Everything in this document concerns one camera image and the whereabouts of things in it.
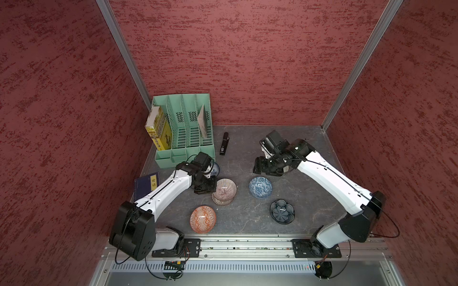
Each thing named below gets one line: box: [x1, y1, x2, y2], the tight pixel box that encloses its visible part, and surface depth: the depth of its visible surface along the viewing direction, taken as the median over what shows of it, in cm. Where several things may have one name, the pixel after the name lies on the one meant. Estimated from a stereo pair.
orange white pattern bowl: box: [189, 204, 217, 235], surface depth 82 cm
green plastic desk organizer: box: [152, 92, 216, 169], surface depth 108 cm
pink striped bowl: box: [211, 178, 238, 207], surface depth 86 cm
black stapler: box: [219, 131, 230, 156], surface depth 110 cm
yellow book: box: [144, 106, 172, 151], surface depth 94 cm
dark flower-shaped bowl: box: [269, 199, 296, 225], surface depth 84 cm
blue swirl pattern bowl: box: [248, 175, 273, 200], surface depth 92 cm
